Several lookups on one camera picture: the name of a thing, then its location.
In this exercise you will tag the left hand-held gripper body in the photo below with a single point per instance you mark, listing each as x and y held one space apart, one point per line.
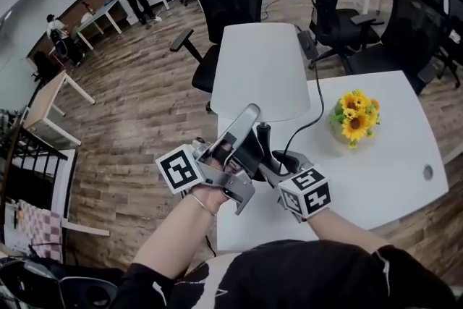
179 170

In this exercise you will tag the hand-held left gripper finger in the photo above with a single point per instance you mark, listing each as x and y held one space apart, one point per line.
242 121
251 155

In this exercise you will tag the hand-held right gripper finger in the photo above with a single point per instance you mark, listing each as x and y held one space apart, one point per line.
275 177
302 161

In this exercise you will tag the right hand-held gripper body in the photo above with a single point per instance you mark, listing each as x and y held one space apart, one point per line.
307 195

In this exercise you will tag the white table lamp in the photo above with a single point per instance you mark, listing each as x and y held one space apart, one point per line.
260 72

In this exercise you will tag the person's right forearm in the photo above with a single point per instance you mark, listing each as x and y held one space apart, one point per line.
343 229

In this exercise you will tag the person's left forearm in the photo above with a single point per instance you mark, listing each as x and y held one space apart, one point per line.
173 239

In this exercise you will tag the person's left hand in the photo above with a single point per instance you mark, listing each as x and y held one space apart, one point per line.
210 197

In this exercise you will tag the yellow sunflower pot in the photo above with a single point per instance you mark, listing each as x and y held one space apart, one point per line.
356 123

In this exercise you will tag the person's black white top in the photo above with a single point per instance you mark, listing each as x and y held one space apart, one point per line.
289 275

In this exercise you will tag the white side table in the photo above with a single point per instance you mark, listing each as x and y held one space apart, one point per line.
67 184

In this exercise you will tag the black metal rack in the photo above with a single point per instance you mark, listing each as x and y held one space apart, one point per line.
40 141

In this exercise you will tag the black padded headset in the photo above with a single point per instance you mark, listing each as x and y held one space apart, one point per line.
90 291

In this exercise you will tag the pink checkered cloth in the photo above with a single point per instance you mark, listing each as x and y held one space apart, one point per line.
40 228

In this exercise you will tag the white frame long table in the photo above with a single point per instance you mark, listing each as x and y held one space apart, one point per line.
105 9

